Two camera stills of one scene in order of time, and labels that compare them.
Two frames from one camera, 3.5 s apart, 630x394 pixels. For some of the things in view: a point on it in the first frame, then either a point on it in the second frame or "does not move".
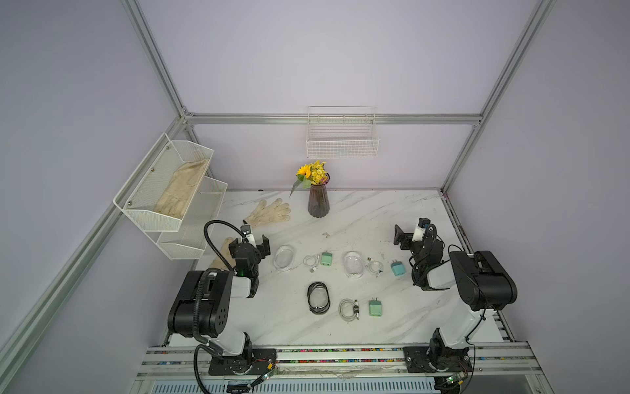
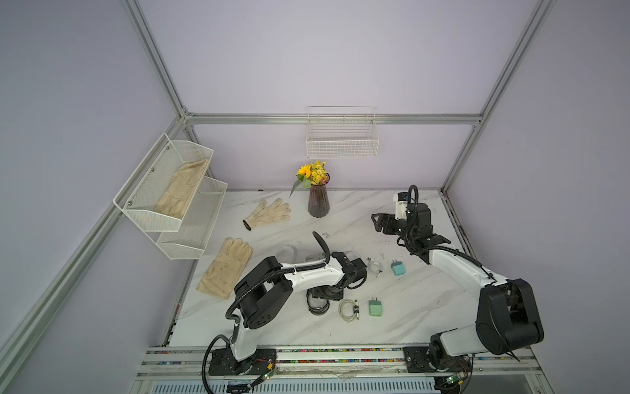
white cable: [355, 309] does not move
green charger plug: [376, 308] does not move
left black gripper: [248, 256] -> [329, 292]
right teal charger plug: [398, 268] does not move
